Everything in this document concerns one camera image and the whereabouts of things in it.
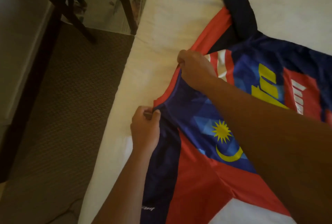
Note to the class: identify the white bed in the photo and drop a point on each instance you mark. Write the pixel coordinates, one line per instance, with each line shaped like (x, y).
(155, 34)

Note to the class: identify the person's left hand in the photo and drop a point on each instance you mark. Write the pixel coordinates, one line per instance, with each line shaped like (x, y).
(145, 130)

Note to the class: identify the person's right forearm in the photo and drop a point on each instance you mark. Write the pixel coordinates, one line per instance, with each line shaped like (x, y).
(280, 143)

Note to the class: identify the person's left forearm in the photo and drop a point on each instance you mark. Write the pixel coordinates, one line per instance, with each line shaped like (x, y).
(124, 190)

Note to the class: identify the person's right hand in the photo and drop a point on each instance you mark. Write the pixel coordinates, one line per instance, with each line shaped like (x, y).
(196, 70)

